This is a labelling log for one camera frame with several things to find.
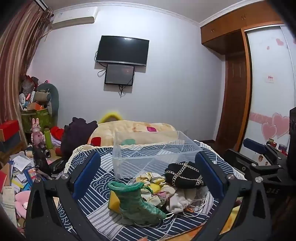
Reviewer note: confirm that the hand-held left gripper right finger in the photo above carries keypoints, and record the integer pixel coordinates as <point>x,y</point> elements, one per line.
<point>209,176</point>

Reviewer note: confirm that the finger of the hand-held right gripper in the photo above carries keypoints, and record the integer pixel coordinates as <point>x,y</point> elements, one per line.
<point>254,143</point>
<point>245,165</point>

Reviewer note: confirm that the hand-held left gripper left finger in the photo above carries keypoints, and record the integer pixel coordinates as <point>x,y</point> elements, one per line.
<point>86,173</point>

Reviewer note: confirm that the yellow fluffy ball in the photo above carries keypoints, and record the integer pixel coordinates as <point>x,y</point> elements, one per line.
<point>113,202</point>

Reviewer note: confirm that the cream floral cloth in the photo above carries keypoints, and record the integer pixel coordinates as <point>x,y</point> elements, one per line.
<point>157,185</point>

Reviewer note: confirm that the green dinosaur sock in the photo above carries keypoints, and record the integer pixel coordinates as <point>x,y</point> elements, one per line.
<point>133,204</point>

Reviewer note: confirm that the clear plastic box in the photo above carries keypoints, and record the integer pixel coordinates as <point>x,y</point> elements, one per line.
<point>143,160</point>

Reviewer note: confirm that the red jar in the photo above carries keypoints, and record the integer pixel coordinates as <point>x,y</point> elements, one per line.
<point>272,142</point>

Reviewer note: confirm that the blue white patterned cloth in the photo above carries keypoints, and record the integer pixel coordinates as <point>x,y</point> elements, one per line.
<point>101,199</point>

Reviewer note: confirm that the black plastic bag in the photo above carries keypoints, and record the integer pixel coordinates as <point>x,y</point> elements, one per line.
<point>57,166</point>

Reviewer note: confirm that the dark purple garment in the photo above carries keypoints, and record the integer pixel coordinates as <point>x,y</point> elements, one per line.
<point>76,134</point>

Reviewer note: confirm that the orange yellow printed sheet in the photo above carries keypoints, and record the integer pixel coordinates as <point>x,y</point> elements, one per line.
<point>231,217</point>

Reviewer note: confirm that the black handheld device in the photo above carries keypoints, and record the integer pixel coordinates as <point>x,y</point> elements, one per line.
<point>40,157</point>

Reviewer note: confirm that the red cloth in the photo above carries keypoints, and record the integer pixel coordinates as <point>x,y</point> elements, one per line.
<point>56,133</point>

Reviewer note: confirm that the brown wooden door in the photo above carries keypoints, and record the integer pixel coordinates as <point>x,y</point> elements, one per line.
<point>233,97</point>

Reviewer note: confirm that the green bottle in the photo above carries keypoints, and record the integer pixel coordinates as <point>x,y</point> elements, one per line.
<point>48,139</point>

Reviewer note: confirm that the yellow fuzzy object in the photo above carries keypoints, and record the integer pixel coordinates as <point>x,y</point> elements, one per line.
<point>111,115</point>

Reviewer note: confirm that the pink rabbit toy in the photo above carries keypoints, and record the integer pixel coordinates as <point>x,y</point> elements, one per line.
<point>37,134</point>

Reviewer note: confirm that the white paper label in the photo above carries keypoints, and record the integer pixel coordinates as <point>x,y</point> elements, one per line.
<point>270,78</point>

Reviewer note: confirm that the pile of papers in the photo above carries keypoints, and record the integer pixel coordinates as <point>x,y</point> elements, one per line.
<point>16,171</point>

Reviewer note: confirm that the pink plush slipper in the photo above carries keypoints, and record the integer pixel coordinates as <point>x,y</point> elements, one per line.
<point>22,204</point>

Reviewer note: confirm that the green storage bag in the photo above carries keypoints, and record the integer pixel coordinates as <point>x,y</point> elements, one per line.
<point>30,120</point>

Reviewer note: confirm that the grey box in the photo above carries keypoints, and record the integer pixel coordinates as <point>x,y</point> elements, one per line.
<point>9,143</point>

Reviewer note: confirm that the wooden wardrobe with white door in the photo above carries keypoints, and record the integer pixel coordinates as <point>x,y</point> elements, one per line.
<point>266,58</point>

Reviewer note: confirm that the grey plush toy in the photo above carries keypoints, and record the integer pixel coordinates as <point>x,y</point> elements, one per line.
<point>46,95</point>

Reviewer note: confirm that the red box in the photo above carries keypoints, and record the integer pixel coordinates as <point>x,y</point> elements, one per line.
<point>9,128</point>

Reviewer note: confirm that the small black monitor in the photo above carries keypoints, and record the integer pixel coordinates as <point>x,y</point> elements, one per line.
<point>119,74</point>

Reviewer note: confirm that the large black television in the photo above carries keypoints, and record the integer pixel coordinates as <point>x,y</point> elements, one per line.
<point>122,49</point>

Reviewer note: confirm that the striped brown curtain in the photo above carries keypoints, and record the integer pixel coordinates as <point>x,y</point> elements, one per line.
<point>16,58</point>

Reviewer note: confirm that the white air conditioner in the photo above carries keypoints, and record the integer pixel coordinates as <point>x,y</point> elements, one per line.
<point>74,17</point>

